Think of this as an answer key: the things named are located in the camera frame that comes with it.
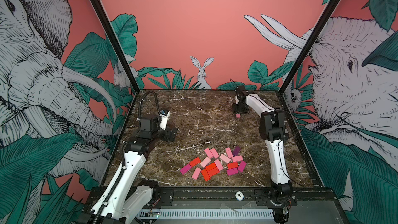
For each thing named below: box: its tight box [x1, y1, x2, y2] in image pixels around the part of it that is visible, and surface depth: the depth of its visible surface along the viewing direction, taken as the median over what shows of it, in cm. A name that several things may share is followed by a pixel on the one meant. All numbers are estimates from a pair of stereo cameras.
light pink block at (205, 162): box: [200, 156, 211, 168], surface depth 86 cm
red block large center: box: [205, 162, 220, 178], surface depth 84 cm
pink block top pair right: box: [209, 147, 220, 159], surface depth 90 cm
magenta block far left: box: [179, 163, 192, 175], surface depth 85 cm
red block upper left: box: [189, 157, 202, 168], surface depth 87 cm
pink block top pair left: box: [204, 147, 214, 159], surface depth 90 cm
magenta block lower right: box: [226, 167, 239, 176], surface depth 83 cm
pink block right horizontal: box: [232, 155, 244, 162], surface depth 88 cm
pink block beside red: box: [214, 158, 224, 172], surface depth 85 cm
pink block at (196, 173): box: [191, 166, 202, 180], surface depth 83 cm
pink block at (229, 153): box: [224, 147, 234, 159], surface depth 90 cm
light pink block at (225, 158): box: [219, 153, 231, 164], surface depth 88 cm
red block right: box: [227, 161, 239, 170], surface depth 86 cm
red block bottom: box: [201, 168, 211, 182], surface depth 83 cm
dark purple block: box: [232, 145, 241, 157], surface depth 91 cm
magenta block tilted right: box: [237, 160, 247, 173], surface depth 85 cm
